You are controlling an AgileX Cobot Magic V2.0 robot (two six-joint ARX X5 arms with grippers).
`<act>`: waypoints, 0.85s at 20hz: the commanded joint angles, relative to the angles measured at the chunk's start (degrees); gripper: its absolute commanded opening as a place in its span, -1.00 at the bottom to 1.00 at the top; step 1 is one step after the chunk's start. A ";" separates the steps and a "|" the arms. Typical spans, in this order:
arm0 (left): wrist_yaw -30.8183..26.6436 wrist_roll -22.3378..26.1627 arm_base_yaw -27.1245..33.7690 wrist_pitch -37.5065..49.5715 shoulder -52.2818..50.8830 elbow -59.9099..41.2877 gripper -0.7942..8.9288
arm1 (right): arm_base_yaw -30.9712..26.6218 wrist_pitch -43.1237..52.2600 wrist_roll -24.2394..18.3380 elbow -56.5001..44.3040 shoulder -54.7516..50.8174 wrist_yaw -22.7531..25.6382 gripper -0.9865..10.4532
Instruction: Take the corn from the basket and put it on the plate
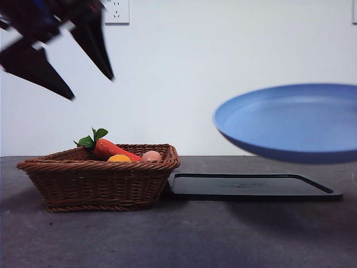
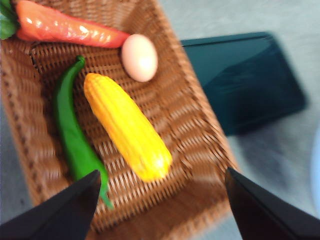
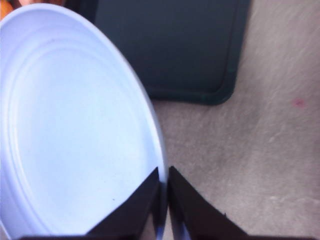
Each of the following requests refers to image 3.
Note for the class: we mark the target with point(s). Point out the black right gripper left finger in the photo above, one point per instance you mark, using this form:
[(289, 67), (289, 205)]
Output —
[(135, 215)]

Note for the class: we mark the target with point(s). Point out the blue round plate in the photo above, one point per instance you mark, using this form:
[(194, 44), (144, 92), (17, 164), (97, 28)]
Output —
[(75, 125)]

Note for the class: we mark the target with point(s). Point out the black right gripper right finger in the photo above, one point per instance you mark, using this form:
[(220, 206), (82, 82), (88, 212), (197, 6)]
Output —
[(192, 215)]

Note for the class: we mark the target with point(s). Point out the brown egg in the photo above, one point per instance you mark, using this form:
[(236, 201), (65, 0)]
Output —
[(26, 2)]

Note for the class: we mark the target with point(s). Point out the yellow orange corn cob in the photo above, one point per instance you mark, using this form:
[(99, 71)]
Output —
[(5, 7)]

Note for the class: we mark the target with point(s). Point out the black cutting board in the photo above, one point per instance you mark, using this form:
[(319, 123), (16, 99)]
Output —
[(175, 50)]

